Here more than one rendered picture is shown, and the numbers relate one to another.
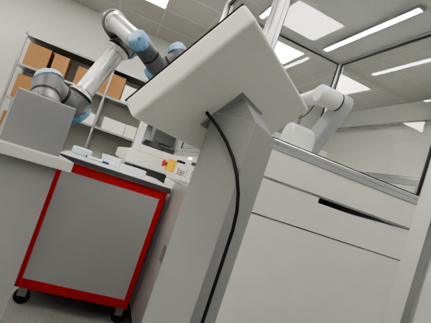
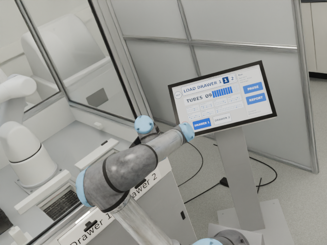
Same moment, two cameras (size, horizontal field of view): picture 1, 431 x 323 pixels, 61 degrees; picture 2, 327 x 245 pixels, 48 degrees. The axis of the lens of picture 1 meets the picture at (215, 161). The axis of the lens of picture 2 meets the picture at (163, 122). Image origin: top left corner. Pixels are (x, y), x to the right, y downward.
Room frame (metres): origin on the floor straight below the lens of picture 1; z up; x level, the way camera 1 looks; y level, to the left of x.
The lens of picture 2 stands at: (1.74, 1.55, 2.02)
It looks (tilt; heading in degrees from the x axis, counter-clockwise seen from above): 29 degrees down; 254
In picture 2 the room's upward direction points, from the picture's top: 20 degrees counter-clockwise
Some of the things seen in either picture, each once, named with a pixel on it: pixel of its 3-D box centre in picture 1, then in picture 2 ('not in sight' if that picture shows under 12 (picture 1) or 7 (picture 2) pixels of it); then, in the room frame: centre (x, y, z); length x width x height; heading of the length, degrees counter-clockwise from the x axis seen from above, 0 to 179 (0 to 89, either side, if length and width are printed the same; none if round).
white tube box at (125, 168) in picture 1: (133, 170); not in sight; (2.03, 0.42, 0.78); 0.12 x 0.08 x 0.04; 125
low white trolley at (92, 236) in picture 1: (93, 229); not in sight; (2.14, 0.54, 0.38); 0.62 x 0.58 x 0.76; 17
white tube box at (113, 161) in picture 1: (112, 160); not in sight; (2.34, 0.63, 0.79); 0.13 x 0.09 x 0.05; 87
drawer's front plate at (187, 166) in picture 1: (184, 170); (89, 227); (1.84, 0.14, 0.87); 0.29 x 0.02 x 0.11; 17
